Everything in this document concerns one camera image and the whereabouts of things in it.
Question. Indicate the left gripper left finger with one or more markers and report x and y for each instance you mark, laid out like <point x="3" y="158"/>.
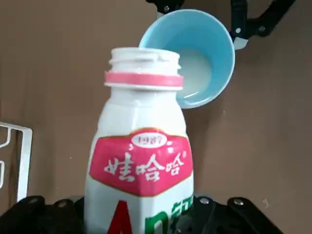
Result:
<point x="36" y="217"/>

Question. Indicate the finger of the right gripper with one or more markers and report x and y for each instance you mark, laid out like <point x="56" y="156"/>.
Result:
<point x="258" y="19"/>
<point x="165" y="5"/>

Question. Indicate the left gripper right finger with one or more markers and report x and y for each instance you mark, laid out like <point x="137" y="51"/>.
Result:
<point x="234" y="217"/>

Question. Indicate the white juice bottle pink label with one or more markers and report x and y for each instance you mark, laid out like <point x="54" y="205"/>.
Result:
<point x="139" y="151"/>

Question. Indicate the blue ceramic cup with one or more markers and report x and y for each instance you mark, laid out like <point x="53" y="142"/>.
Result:
<point x="202" y="48"/>

